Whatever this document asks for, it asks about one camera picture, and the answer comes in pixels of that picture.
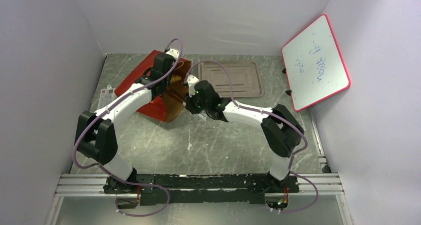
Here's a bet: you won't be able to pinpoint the metal baking tray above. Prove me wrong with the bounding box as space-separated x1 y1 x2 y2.
198 61 265 98

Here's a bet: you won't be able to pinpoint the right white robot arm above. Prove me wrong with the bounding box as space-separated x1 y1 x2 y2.
184 75 304 192

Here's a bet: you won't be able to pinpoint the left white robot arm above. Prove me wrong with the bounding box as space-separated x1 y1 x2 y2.
72 49 181 193

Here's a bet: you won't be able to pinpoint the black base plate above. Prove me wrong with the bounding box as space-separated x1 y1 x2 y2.
103 173 299 206

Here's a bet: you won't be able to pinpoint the clear plastic package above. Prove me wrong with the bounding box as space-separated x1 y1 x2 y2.
97 85 117 109

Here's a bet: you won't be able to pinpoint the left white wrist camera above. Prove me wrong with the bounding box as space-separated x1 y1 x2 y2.
165 48 180 59

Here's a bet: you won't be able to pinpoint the red brown paper bag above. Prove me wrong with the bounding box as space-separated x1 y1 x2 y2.
115 50 191 122

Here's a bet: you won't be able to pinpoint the metal tongs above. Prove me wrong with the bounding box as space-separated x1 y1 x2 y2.
196 111 208 121

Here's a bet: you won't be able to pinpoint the aluminium rail frame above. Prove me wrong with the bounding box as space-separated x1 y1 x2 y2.
50 113 353 225

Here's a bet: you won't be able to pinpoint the red framed whiteboard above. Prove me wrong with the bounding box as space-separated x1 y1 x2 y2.
281 14 351 111

